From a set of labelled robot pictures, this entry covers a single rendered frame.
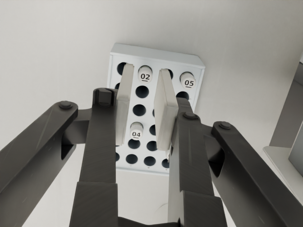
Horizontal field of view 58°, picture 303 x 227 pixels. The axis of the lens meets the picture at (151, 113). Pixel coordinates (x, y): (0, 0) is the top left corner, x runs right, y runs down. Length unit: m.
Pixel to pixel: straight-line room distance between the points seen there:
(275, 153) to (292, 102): 0.56
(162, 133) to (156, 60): 0.10
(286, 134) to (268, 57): 0.53
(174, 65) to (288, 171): 0.13
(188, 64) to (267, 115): 0.13
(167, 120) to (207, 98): 0.15
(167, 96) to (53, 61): 0.16
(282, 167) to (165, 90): 0.13
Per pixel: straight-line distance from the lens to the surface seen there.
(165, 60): 0.24
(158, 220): 0.37
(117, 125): 0.15
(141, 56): 0.24
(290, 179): 0.24
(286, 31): 0.31
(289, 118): 0.82
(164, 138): 0.16
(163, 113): 0.15
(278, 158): 0.26
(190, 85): 0.24
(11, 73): 0.31
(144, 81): 0.23
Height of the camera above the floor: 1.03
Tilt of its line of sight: 64 degrees down
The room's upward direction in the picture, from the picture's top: 177 degrees clockwise
